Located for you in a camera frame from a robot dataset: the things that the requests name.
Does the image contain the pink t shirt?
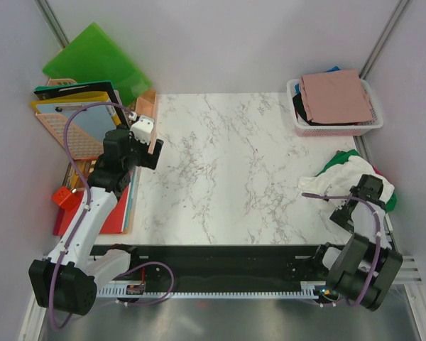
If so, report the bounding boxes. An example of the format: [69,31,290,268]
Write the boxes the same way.
[300,69,372,125]

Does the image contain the white t shirt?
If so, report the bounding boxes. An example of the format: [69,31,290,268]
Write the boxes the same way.
[298,156,395,204]

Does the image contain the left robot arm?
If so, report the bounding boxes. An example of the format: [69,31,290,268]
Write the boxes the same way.
[28,127,164,315]

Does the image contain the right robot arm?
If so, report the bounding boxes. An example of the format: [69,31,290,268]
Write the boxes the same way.
[310,175,403,311]

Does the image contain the orange desk organizer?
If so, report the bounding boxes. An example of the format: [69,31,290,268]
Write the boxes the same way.
[136,89,158,154]

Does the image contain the blue clipboard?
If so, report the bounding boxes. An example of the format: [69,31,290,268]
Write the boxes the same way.
[33,101,121,142]

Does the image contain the green t shirt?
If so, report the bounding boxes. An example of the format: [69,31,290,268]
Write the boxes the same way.
[314,149,397,212]

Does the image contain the pink file rack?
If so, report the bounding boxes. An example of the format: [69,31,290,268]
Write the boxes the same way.
[35,83,103,159]

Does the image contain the brown book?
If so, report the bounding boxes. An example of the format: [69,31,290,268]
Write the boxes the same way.
[62,159,97,191]

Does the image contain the red folder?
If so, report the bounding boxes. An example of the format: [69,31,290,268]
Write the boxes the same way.
[53,170,137,236]

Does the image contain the yellow folder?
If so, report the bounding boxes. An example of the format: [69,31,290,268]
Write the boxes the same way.
[31,91,125,124]

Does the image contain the red cube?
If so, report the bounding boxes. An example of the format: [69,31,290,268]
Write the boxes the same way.
[52,186,80,211]

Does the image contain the white laundry basket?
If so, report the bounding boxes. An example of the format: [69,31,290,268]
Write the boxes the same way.
[286,79,384,137]

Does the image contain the black folder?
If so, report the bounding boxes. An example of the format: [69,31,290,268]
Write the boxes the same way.
[33,81,126,124]

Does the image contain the green plastic folder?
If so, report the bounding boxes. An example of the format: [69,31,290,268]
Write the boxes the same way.
[43,23,152,105]

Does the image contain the black t shirt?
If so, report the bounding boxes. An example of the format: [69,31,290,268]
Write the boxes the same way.
[293,93,347,126]

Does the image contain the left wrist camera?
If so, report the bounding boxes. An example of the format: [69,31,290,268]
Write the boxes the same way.
[130,115,155,145]

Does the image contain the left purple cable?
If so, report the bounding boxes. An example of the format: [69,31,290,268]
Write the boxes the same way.
[48,102,175,330]

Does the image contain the white cable duct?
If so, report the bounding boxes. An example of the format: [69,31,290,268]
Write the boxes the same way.
[97,281,339,300]

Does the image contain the aluminium frame rail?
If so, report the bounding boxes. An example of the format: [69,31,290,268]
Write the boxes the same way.
[383,212,423,285]

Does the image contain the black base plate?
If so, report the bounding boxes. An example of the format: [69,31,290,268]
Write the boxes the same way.
[88,242,342,294]

